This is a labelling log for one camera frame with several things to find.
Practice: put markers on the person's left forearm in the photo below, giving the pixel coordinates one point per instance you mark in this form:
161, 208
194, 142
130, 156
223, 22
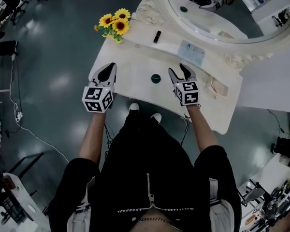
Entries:
93, 139

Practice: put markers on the small dark green round lid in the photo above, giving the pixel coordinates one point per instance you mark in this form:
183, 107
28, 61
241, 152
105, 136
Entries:
155, 78

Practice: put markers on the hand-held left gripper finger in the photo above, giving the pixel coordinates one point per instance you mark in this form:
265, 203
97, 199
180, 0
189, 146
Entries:
94, 75
114, 80

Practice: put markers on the cream ornate dressing table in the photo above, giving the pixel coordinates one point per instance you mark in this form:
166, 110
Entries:
135, 81

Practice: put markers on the pale blue mask packet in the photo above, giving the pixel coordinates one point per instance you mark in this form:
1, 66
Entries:
192, 53

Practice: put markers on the dark lipstick tube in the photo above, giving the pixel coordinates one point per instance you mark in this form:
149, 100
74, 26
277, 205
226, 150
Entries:
157, 37

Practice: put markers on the person's right forearm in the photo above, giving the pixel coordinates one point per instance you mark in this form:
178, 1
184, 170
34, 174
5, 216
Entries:
201, 129

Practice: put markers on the person's black clothing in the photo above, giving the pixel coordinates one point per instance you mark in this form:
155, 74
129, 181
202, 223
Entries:
147, 165

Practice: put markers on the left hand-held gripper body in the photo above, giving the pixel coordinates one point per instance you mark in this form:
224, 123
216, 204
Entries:
96, 99

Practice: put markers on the yellow sunflower bouquet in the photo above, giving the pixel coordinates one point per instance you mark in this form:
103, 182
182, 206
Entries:
120, 25

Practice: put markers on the white shoe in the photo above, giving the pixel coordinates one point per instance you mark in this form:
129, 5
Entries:
156, 118
134, 106

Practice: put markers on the grey chair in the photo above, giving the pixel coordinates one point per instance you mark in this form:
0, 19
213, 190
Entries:
255, 193

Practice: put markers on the white power strip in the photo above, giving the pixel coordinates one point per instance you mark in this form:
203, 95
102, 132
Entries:
18, 115

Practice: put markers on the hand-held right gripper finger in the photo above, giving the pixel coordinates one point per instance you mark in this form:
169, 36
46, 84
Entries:
191, 76
175, 77

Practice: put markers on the white drawer with knob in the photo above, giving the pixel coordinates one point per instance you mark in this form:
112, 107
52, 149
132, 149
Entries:
220, 89

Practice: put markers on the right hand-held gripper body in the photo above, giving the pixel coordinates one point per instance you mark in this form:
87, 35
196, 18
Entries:
187, 93

